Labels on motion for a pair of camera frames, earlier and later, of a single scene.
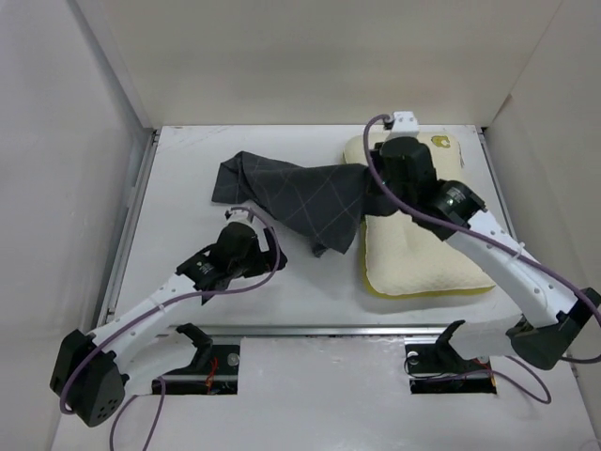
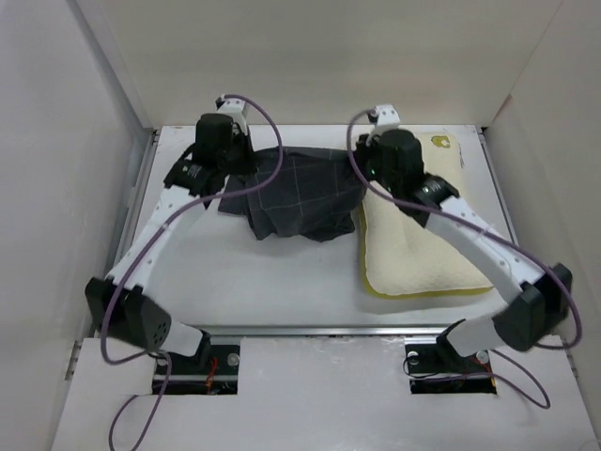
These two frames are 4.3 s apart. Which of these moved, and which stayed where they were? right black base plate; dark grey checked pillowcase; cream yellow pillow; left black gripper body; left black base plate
Moved: left black gripper body; dark grey checked pillowcase
Stayed: right black base plate; left black base plate; cream yellow pillow
